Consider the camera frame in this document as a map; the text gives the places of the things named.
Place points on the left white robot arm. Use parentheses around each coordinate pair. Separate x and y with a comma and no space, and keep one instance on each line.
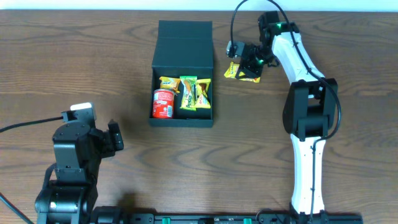
(69,190)

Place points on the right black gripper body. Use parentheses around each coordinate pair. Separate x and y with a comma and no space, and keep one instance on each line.
(252,70)

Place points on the yellow biscuit packet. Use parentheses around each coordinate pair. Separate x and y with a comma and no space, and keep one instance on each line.
(170,83)

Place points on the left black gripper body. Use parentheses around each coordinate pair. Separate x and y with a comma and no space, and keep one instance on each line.
(115,140)

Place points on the orange yellow snack packet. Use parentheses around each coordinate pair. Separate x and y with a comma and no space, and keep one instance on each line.
(234,72)

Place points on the yellow brown chocolate packet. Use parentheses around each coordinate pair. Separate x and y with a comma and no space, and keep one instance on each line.
(202,99)

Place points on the black gift box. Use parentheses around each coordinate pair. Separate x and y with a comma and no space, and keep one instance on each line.
(183,48)

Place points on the green yellow snack packet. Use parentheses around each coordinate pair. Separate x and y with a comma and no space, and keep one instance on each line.
(188,97)

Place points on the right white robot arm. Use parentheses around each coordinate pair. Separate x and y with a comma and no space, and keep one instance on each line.
(312,111)

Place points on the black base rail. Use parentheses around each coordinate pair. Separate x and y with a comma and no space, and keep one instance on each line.
(116,215)

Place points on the red Pringles can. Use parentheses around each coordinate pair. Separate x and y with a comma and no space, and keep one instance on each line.
(163,104)

